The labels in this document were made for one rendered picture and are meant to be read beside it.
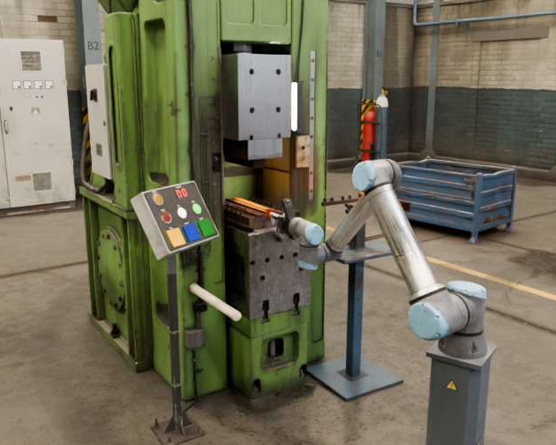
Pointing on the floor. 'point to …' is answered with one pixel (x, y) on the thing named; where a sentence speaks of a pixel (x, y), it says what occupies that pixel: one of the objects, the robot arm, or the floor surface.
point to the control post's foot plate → (186, 430)
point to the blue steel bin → (459, 194)
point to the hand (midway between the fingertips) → (273, 212)
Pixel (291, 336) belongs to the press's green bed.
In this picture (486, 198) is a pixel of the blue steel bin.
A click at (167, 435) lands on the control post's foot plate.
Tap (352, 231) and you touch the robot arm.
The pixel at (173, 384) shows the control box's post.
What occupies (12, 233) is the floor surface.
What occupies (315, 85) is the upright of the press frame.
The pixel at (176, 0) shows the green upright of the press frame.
